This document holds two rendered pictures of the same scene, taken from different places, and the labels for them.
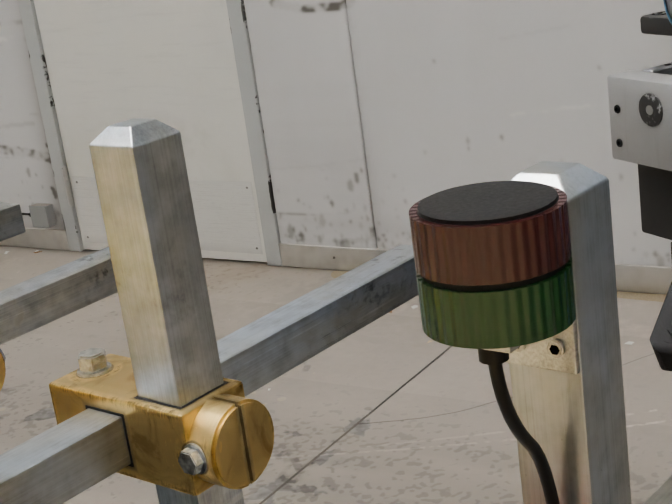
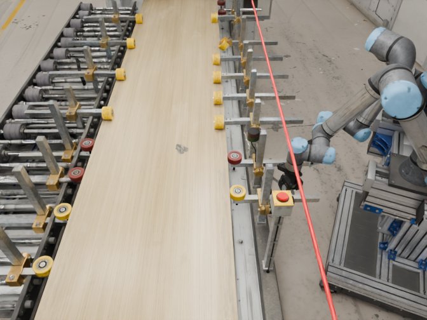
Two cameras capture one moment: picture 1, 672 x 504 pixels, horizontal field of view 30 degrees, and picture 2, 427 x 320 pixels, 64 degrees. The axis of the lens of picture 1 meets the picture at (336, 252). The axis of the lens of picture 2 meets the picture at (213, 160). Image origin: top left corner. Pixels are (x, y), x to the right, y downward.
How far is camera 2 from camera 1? 1.43 m
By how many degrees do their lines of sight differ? 48
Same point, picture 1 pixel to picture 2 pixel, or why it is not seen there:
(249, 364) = (268, 122)
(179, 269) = (257, 113)
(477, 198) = (253, 130)
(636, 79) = not seen: hidden behind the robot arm
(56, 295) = (270, 97)
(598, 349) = (261, 144)
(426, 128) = not seen: outside the picture
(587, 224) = (262, 136)
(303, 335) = (277, 122)
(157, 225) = (255, 109)
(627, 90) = not seen: hidden behind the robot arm
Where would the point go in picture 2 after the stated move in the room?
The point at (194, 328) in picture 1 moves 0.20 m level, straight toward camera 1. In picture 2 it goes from (257, 118) to (234, 136)
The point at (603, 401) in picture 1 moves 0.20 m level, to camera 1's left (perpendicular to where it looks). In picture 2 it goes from (261, 148) to (233, 129)
